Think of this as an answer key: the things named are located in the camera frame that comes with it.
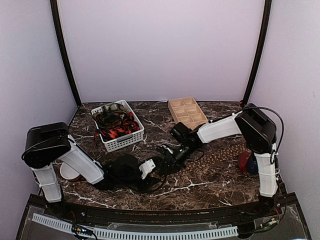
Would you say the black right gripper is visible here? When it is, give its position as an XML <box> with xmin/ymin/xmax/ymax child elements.
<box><xmin>158</xmin><ymin>143</ymin><xmax>197</xmax><ymax>177</ymax></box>

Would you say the brown floral tie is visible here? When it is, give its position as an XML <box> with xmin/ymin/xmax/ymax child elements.
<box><xmin>172</xmin><ymin>143</ymin><xmax>251</xmax><ymax>176</ymax></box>

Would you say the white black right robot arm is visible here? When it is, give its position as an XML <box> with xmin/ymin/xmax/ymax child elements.
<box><xmin>156</xmin><ymin>103</ymin><xmax>282</xmax><ymax>217</ymax></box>

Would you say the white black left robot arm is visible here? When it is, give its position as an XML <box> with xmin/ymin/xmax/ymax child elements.
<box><xmin>21</xmin><ymin>122</ymin><xmax>165</xmax><ymax>218</ymax></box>

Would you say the orange navy striped tie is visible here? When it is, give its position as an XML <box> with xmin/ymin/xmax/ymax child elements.
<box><xmin>92</xmin><ymin>112</ymin><xmax>140</xmax><ymax>146</ymax></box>

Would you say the wooden compartment tray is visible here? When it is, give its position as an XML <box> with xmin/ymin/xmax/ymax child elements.
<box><xmin>168</xmin><ymin>97</ymin><xmax>208</xmax><ymax>130</ymax></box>

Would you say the white perforated plastic basket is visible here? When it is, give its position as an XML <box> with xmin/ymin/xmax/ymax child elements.
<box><xmin>91</xmin><ymin>100</ymin><xmax>145</xmax><ymax>153</ymax></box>

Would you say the red saucer plate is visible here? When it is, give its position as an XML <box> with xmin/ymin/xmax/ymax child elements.
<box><xmin>237</xmin><ymin>152</ymin><xmax>251</xmax><ymax>174</ymax></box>

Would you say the orange white bowl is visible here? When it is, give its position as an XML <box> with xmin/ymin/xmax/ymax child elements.
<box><xmin>59</xmin><ymin>162</ymin><xmax>82</xmax><ymax>182</ymax></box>

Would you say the green patterned tie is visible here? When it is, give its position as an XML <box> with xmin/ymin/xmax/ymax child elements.
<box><xmin>102</xmin><ymin>102</ymin><xmax>126</xmax><ymax>114</ymax></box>

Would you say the blue mug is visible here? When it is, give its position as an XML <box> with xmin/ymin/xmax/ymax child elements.
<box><xmin>245</xmin><ymin>153</ymin><xmax>259</xmax><ymax>175</ymax></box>

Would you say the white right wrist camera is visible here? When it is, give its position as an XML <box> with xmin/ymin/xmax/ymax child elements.
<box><xmin>156</xmin><ymin>145</ymin><xmax>174</xmax><ymax>156</ymax></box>

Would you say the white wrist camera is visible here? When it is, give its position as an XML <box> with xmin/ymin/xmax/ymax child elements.
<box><xmin>138</xmin><ymin>158</ymin><xmax>156</xmax><ymax>180</ymax></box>
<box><xmin>156</xmin><ymin>145</ymin><xmax>174</xmax><ymax>156</ymax></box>

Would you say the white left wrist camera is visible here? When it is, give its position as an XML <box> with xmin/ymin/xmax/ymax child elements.
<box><xmin>138</xmin><ymin>158</ymin><xmax>156</xmax><ymax>180</ymax></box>

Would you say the white slotted cable duct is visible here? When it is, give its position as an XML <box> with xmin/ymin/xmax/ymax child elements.
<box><xmin>31</xmin><ymin>212</ymin><xmax>239</xmax><ymax>240</ymax></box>

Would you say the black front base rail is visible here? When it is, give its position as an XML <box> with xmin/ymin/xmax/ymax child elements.
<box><xmin>19</xmin><ymin>193</ymin><xmax>304</xmax><ymax>228</ymax></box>

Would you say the black right frame post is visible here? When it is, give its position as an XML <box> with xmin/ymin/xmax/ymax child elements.
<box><xmin>241</xmin><ymin>0</ymin><xmax>272</xmax><ymax>107</ymax></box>

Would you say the black frame post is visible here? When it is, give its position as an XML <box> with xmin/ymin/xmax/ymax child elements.
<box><xmin>49</xmin><ymin>0</ymin><xmax>82</xmax><ymax>108</ymax></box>
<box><xmin>241</xmin><ymin>0</ymin><xmax>272</xmax><ymax>107</ymax></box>

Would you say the black left frame post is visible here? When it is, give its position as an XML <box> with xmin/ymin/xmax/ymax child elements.
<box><xmin>49</xmin><ymin>0</ymin><xmax>82</xmax><ymax>108</ymax></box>

